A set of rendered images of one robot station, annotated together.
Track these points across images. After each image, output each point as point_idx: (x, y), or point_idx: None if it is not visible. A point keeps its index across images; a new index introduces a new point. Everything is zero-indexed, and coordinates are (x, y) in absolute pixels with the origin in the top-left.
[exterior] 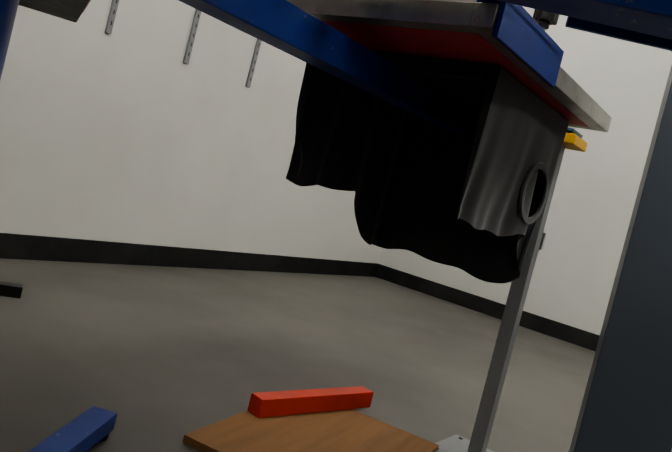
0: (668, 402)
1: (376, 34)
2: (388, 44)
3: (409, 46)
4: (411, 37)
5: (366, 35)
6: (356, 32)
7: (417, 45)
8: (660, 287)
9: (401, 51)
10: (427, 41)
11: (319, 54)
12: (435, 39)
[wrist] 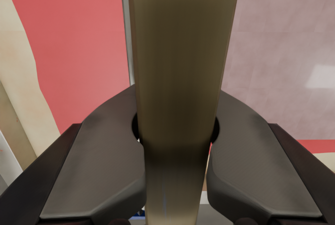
0: None
1: (36, 50)
2: (86, 42)
3: (92, 77)
4: (53, 102)
5: (39, 24)
6: (22, 10)
7: (86, 93)
8: None
9: (123, 46)
10: (69, 116)
11: None
12: (61, 129)
